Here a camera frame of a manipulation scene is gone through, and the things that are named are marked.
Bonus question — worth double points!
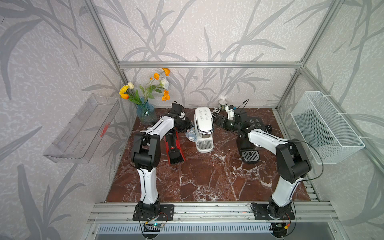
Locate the blue pink patterned cloth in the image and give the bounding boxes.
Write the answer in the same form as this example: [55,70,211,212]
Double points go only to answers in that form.
[185,127,197,142]

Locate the white coffee machine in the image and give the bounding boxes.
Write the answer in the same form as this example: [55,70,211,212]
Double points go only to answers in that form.
[194,107,215,153]

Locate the black coffee machine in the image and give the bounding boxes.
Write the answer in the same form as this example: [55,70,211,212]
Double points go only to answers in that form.
[236,116,266,165]

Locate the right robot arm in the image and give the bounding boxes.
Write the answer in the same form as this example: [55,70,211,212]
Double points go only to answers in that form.
[213,115,312,220]

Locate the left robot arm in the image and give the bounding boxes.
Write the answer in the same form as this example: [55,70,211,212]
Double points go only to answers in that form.
[131,113,192,221]

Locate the red coffee machine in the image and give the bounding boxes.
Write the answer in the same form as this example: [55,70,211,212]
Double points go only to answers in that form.
[164,129,185,165]

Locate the tin can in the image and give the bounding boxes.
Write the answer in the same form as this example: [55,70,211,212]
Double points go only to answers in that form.
[219,99,228,111]

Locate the blue glass vase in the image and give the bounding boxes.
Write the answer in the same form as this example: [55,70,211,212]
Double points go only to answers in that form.
[137,98,157,126]

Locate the orange yellow artificial flowers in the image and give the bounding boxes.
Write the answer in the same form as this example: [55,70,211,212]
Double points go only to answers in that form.
[119,68,171,105]

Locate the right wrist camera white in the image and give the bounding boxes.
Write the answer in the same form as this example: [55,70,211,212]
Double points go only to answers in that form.
[225,105,248,122]

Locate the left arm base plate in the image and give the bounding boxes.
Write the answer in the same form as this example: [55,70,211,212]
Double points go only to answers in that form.
[133,203,175,222]

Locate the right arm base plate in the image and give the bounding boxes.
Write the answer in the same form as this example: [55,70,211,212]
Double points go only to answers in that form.
[251,203,296,220]

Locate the white wire mesh basket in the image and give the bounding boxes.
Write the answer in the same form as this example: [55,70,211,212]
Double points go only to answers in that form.
[291,92,365,165]

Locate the clear plastic wall shelf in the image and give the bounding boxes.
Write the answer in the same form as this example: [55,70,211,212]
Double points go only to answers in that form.
[43,94,121,164]

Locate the aluminium front rail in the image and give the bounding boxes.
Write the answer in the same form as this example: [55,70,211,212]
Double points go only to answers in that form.
[87,201,339,224]

